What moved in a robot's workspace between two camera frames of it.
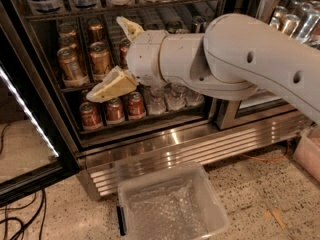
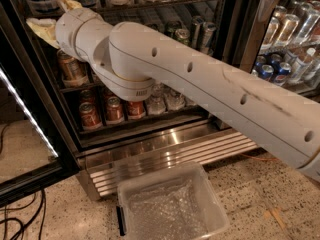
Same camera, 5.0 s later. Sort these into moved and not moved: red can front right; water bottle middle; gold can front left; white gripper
Moved: white gripper
Not moved: water bottle middle; red can front right; gold can front left
